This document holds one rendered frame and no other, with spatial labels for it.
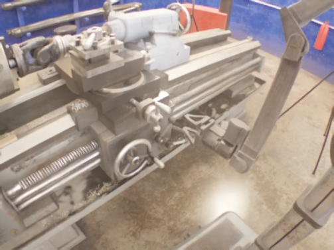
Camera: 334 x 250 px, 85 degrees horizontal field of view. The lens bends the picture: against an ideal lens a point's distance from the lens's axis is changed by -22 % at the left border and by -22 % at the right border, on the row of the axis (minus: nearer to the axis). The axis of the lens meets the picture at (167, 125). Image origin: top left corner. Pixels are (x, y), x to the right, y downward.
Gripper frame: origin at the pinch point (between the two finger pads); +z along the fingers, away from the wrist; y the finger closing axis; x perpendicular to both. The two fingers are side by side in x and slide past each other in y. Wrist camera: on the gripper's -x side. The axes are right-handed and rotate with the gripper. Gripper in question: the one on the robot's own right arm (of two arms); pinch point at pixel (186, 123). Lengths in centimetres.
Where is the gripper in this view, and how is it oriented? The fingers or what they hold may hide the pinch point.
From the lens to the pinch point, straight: 79.1
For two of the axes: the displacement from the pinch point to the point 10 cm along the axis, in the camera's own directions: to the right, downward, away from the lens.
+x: -7.0, 4.3, -5.6
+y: 0.6, -7.6, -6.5
